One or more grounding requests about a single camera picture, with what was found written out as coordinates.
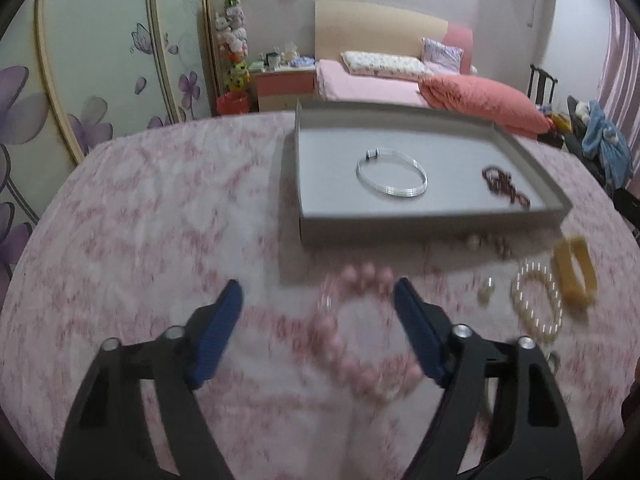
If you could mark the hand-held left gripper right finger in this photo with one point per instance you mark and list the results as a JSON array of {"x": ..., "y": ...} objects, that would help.
[{"x": 417, "y": 330}]

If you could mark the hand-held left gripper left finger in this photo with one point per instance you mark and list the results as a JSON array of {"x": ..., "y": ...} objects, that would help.
[{"x": 215, "y": 340}]

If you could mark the yellow bangle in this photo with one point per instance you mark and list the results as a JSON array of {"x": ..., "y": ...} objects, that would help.
[{"x": 570, "y": 285}]

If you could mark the grey cardboard tray box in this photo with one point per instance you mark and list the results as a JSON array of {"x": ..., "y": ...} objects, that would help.
[{"x": 325, "y": 195}]

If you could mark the silver bangle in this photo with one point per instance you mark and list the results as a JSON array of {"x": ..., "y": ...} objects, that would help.
[{"x": 400, "y": 192}]

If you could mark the pink floral cloth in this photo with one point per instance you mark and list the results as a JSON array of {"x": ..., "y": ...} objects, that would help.
[{"x": 150, "y": 210}]

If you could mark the red trash bin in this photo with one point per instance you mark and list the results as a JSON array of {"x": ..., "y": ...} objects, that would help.
[{"x": 232, "y": 104}]

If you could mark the folded salmon quilt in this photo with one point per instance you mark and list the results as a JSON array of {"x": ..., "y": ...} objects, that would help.
[{"x": 480, "y": 100}]

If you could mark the dark chair with clothes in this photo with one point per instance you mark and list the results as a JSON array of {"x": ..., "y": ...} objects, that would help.
[{"x": 577, "y": 145}]

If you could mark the bed with pink sheet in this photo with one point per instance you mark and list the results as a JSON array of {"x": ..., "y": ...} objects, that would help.
[{"x": 370, "y": 87}]

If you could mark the pink and beige nightstand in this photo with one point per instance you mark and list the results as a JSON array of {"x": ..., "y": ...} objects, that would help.
[{"x": 282, "y": 87}]

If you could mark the blue plush garment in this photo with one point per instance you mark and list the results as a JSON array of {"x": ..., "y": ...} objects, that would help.
[{"x": 607, "y": 145}]

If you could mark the white floral pillow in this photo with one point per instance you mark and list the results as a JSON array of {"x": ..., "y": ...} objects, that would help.
[{"x": 385, "y": 65}]

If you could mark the dark wooden chair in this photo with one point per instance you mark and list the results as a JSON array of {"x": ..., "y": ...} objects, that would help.
[{"x": 542, "y": 85}]

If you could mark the small lilac pillow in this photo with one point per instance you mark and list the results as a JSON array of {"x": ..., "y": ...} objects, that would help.
[{"x": 442, "y": 55}]

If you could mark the sliding wardrobe with purple flowers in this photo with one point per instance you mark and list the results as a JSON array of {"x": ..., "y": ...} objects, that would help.
[{"x": 100, "y": 60}]

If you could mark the stack of plush toys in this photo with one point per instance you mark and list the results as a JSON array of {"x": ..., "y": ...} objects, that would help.
[{"x": 234, "y": 35}]

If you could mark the beige and pink headboard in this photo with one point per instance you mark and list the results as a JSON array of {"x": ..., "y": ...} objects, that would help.
[{"x": 370, "y": 25}]

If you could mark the pink curtain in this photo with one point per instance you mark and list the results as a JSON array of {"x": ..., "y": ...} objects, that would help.
[{"x": 622, "y": 75}]

